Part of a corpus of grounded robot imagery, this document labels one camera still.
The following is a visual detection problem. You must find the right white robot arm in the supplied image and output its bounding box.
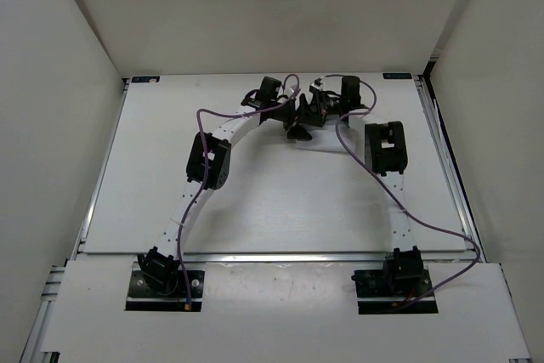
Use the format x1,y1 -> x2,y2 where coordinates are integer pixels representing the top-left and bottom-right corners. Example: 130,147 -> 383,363
309,75 -> 424,296

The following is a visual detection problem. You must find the blue corner label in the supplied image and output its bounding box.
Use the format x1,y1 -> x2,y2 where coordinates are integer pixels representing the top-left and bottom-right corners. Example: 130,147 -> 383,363
382,72 -> 412,80
131,76 -> 161,83

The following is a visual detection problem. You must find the right blue corner label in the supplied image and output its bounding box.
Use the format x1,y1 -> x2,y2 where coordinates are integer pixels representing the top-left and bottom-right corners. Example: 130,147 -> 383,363
382,72 -> 412,80

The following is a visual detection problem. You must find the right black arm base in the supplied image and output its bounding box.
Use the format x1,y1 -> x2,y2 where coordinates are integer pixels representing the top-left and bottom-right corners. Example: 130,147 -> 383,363
351,259 -> 439,315

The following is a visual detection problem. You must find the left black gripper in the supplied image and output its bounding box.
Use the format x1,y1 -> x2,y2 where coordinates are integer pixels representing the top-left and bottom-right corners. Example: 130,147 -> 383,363
269,94 -> 321,140

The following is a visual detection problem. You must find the left blue corner label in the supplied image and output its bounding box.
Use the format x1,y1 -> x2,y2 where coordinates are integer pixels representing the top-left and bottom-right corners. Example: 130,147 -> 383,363
131,76 -> 161,83

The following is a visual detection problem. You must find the white skirt cloth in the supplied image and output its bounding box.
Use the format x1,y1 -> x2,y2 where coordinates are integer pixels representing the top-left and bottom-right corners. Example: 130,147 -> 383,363
295,119 -> 357,153

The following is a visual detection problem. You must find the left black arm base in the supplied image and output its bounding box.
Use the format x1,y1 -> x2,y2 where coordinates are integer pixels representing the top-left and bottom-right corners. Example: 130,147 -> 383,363
125,254 -> 205,312

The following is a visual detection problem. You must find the aluminium frame rail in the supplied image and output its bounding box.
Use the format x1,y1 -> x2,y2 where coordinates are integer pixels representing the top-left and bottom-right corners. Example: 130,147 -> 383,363
67,251 -> 488,264

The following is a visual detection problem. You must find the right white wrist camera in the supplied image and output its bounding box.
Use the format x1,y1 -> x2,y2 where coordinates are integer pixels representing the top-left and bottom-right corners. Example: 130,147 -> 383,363
309,78 -> 323,94

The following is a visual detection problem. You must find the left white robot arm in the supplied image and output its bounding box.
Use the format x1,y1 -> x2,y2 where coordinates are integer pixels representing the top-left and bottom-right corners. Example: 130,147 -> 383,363
138,74 -> 300,295

